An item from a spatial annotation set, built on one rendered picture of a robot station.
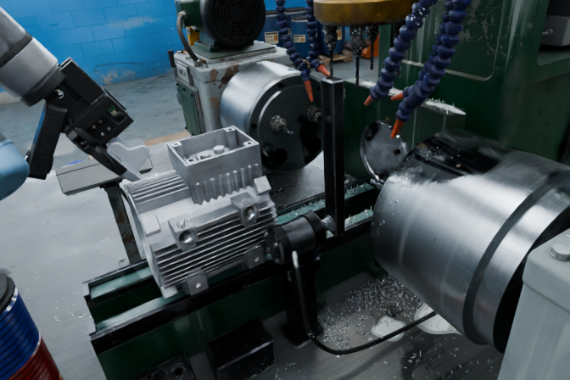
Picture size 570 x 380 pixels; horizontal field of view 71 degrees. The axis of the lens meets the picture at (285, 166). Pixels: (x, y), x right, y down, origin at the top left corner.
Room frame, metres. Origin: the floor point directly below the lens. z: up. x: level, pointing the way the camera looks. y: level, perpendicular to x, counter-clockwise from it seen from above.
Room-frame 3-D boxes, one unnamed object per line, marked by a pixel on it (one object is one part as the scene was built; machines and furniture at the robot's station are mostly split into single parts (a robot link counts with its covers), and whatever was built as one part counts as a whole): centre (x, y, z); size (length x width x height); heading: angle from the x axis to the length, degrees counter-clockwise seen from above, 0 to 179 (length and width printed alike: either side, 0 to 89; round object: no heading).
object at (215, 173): (0.59, 0.11, 1.11); 0.12 x 0.11 x 0.07; 118
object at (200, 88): (1.24, 0.14, 0.99); 0.35 x 0.31 x 0.37; 27
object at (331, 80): (0.53, -0.07, 1.12); 0.04 x 0.03 x 0.26; 117
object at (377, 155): (0.75, -0.21, 1.02); 0.15 x 0.02 x 0.15; 27
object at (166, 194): (0.57, 0.15, 1.01); 0.20 x 0.19 x 0.19; 118
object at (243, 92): (1.03, 0.03, 1.04); 0.37 x 0.25 x 0.25; 27
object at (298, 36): (5.94, -0.40, 0.37); 1.20 x 0.80 x 0.74; 109
